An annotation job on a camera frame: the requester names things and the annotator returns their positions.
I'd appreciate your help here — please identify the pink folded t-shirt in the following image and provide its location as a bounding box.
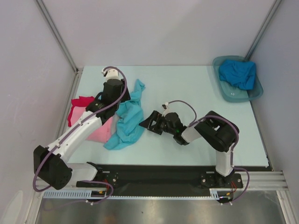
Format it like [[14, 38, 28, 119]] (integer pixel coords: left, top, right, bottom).
[[67, 106, 115, 143]]

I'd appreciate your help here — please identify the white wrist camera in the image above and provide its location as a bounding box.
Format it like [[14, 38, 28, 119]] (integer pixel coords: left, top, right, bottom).
[[101, 69, 120, 82], [162, 102, 171, 117]]

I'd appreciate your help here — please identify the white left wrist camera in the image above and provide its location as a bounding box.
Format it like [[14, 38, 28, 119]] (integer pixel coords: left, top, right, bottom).
[[101, 69, 120, 82]]

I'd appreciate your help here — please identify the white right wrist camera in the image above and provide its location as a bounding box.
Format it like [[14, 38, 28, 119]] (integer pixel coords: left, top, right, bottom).
[[162, 102, 171, 117]]

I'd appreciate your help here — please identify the dark blue crumpled t-shirt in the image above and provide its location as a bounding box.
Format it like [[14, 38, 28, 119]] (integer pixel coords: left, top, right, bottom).
[[219, 60, 256, 90]]

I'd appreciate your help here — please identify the red folded t-shirt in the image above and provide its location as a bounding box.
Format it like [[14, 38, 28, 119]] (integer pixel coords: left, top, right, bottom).
[[67, 96, 95, 127]]

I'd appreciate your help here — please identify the light blue cable duct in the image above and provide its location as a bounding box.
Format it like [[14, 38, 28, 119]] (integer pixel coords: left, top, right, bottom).
[[43, 189, 107, 199]]

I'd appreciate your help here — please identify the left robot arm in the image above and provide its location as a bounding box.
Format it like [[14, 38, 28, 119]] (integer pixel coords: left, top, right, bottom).
[[33, 78, 130, 192]]

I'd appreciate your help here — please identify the light blue t-shirt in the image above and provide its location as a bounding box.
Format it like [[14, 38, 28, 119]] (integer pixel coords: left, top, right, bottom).
[[104, 79, 145, 150]]

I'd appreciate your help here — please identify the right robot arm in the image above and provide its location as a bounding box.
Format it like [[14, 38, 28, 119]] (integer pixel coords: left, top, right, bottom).
[[139, 111, 240, 187]]

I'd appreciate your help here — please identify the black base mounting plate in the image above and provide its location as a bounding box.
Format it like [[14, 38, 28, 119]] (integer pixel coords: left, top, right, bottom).
[[76, 162, 243, 197]]

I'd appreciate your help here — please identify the aluminium frame rail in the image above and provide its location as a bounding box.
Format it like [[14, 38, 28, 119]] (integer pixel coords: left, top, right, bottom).
[[240, 170, 288, 191]]

